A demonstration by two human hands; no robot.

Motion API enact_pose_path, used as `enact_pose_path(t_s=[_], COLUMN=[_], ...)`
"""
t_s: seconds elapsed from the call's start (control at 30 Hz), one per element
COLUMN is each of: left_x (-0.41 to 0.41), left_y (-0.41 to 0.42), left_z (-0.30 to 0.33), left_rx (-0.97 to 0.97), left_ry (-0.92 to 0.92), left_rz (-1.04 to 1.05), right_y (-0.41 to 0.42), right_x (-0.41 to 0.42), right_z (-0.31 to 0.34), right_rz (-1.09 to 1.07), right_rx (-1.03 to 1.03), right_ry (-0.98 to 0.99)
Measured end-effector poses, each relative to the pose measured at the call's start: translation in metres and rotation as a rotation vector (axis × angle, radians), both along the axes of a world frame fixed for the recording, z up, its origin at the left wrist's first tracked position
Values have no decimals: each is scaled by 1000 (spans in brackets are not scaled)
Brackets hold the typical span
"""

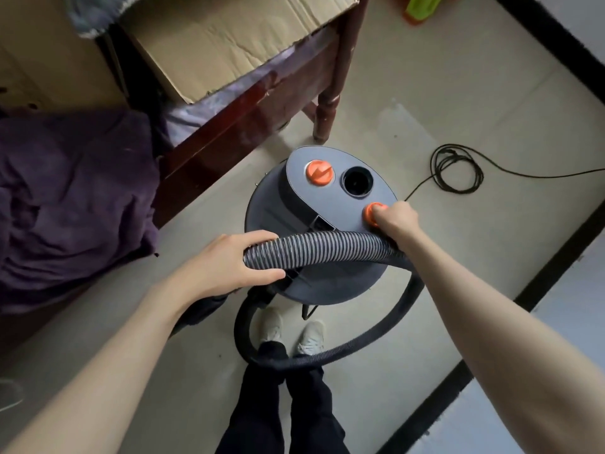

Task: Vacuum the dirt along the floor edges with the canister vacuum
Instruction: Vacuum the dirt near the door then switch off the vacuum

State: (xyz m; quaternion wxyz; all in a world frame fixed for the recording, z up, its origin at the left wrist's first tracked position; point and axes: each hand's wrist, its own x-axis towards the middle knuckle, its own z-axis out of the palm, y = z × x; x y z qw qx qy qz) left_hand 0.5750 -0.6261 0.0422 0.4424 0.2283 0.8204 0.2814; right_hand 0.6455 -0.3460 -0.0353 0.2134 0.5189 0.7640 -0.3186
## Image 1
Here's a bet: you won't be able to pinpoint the person's right hand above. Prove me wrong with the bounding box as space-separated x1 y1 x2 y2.
369 201 423 252

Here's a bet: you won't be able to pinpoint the dark red wooden railing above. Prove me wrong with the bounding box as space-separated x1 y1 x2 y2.
95 0 372 228

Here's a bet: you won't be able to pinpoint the grey shoe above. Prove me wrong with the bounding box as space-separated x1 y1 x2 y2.
295 319 327 358
259 307 285 344

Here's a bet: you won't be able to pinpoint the person's left hand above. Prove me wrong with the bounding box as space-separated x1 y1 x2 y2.
173 230 287 303

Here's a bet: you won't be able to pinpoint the grey patterned cloth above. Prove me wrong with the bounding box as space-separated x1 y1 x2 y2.
64 0 143 40

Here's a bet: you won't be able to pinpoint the tiled floor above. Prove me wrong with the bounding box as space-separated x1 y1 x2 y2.
0 0 605 454

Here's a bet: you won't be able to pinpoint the black vacuum hose with handle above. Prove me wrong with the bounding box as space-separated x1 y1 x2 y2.
231 230 425 375

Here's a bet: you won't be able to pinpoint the brown cardboard sheet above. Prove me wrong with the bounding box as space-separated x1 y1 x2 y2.
118 0 360 105

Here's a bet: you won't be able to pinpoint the person's left forearm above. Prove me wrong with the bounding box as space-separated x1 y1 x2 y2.
0 279 195 454

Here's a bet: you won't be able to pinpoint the black power cable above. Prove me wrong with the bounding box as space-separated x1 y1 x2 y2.
301 143 605 322

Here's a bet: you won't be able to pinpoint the grey vacuum cleaner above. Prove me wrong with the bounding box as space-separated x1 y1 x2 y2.
173 145 403 335

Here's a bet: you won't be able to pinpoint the person's black trousers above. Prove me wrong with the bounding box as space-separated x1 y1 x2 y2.
216 341 351 454

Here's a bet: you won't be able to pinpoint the person's right forearm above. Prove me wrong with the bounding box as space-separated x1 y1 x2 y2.
399 230 605 454

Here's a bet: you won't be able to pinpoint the purple cloth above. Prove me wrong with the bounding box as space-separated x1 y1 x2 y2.
0 108 162 316

